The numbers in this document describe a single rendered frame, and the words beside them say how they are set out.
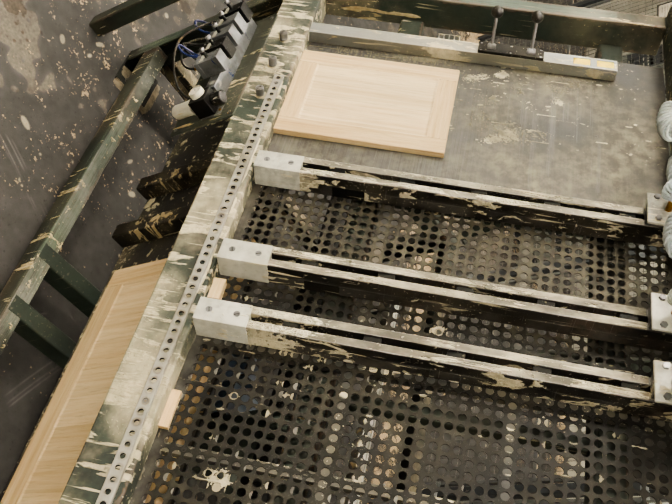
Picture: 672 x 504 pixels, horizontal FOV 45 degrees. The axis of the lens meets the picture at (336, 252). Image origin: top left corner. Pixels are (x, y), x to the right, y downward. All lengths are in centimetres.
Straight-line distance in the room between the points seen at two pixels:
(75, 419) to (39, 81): 123
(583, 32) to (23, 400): 211
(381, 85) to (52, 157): 116
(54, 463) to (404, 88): 142
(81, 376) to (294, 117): 94
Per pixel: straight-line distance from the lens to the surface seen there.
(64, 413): 234
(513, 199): 209
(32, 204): 281
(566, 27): 281
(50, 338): 253
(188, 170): 270
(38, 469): 228
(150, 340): 185
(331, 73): 250
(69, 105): 303
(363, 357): 180
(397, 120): 235
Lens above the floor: 213
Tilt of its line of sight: 30 degrees down
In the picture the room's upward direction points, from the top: 78 degrees clockwise
